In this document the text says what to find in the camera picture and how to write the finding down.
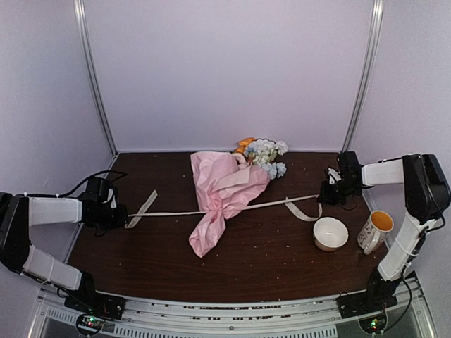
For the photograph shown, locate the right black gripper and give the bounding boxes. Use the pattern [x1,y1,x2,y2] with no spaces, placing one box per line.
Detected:
[319,178,362,204]

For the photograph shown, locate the cream printed ribbon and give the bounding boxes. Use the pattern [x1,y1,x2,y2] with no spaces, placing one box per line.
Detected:
[124,194,323,229]

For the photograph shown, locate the blue hydrangea flower stem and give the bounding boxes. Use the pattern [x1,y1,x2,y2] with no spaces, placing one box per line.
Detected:
[260,162,287,180]

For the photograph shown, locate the white flower stem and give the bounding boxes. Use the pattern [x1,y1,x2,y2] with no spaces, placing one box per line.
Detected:
[244,139,288,165]

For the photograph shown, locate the orange flower stem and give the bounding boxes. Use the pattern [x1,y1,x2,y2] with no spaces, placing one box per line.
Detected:
[233,137,255,158]

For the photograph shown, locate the pink wrapping paper sheet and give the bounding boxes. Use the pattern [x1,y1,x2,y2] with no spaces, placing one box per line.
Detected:
[189,151,270,258]

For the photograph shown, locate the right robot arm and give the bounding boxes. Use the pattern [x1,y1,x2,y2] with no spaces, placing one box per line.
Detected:
[317,151,450,311]

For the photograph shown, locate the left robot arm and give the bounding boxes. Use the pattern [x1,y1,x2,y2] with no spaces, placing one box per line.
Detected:
[1,175,128,313]

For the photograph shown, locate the round white bowl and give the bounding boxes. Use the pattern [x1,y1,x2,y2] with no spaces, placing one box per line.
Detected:
[313,217,349,252]

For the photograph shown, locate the white mug yellow inside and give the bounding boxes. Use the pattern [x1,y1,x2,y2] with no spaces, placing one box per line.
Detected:
[357,211,394,256]

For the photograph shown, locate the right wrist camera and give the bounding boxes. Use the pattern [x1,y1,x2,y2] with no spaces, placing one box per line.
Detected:
[325,167,341,185]

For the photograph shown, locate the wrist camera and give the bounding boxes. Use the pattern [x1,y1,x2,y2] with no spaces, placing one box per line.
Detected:
[105,187,118,208]
[325,167,341,185]

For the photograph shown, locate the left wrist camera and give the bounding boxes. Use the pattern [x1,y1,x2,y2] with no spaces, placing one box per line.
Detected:
[105,187,118,208]

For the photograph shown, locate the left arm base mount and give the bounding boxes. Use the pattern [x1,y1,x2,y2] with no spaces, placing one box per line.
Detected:
[64,294,125,320]

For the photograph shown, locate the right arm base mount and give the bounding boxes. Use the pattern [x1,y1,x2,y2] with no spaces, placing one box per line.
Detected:
[336,292,398,319]

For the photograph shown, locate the right aluminium frame post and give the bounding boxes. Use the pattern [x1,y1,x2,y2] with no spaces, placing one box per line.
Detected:
[340,0,385,153]

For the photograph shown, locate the aluminium frame post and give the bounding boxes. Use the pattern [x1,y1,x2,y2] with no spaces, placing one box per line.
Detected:
[340,0,385,153]
[73,0,118,157]

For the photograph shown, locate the aluminium front rail base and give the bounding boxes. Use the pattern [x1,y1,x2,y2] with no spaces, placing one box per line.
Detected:
[25,275,438,337]

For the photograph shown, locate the left aluminium frame post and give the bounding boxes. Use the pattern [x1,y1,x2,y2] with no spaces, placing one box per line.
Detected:
[73,0,118,157]

